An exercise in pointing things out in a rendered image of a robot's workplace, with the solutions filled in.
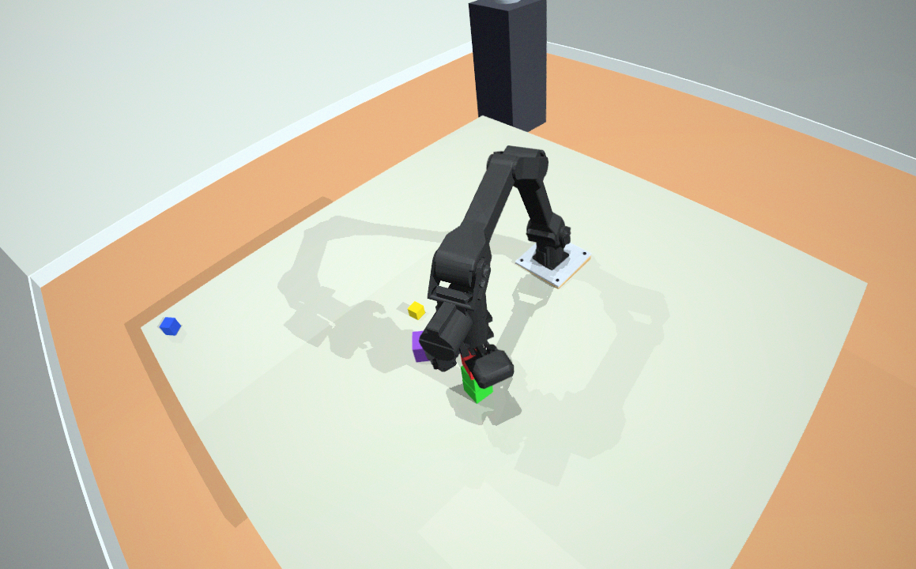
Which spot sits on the purple block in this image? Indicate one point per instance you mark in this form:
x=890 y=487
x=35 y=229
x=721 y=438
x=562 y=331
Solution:
x=418 y=352

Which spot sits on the blue cube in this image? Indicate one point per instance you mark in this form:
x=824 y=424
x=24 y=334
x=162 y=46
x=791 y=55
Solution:
x=170 y=326

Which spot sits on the green block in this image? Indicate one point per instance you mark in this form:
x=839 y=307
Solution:
x=478 y=396
x=467 y=379

